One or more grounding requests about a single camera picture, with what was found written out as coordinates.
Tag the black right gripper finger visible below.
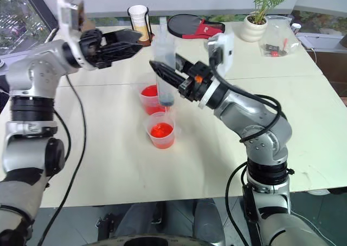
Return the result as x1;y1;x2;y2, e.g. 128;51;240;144
175;53;196;74
149;61;188;89

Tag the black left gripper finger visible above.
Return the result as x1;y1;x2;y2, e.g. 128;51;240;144
101;28;144;45
99;43;144;63

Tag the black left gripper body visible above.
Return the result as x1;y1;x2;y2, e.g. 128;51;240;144
78;29;114;70

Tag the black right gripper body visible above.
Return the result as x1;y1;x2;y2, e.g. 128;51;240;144
177;61;218;103

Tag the clear cup with red liquid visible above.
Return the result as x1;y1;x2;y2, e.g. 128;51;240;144
145;111;177;150
139;84;166;115

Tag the stack of white paper cups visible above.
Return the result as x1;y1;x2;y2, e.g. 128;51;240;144
128;4;149;41

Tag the black red paddle case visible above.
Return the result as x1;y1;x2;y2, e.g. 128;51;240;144
166;12;227;40

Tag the white ribbed plant pot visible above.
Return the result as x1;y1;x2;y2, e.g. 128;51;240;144
239;14;268;43

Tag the clear plastic bag with parts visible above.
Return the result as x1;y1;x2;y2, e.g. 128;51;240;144
258;15;302;59

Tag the black wire cup holder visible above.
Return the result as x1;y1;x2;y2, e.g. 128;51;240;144
126;6;156;47

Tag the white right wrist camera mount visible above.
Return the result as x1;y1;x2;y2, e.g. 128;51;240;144
198;31;235;109

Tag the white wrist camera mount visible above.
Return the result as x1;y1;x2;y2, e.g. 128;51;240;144
56;0;85;68
198;31;235;109

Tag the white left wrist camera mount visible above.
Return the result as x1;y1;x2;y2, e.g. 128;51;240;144
56;0;85;68

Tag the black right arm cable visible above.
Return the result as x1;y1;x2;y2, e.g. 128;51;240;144
209;50;282;246

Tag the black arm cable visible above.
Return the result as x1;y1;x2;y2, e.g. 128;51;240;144
37;74;87;246
209;50;282;246

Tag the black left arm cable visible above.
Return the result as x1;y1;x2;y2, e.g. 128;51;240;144
37;74;87;246

